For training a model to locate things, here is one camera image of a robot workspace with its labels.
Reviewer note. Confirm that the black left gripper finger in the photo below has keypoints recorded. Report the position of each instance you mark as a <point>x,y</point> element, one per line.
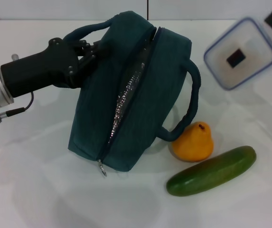
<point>84,45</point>
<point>82,67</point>

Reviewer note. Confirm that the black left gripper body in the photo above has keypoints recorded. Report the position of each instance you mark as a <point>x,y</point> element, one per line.
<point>38,71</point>

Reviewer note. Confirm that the clear blue-rimmed food container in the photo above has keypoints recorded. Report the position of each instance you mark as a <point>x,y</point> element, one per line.
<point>242,52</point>

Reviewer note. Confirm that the dark teal lunch bag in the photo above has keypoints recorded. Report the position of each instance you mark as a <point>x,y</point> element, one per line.
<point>138,95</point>

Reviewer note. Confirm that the orange yellow pear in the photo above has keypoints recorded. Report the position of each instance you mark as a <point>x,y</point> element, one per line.
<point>192,145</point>

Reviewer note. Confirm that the green cucumber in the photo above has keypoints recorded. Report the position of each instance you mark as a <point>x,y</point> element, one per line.
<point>209,173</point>

